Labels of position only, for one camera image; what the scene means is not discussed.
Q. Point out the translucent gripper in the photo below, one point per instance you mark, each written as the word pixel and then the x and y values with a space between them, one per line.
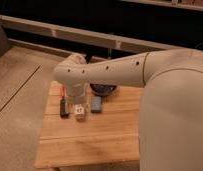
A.
pixel 76 99

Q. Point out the black bowl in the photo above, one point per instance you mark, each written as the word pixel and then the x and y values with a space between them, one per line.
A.
pixel 102 90

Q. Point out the black brush orange handle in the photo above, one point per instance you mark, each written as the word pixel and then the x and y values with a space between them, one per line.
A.
pixel 63 112

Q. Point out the wooden table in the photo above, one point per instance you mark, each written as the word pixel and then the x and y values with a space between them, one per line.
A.
pixel 108 137

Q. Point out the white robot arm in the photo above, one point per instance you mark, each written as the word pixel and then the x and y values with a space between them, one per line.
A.
pixel 171 106

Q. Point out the grey metal rail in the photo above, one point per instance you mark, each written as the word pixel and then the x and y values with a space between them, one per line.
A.
pixel 82 36

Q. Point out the white plastic bottle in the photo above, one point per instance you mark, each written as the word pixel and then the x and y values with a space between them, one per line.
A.
pixel 79 112

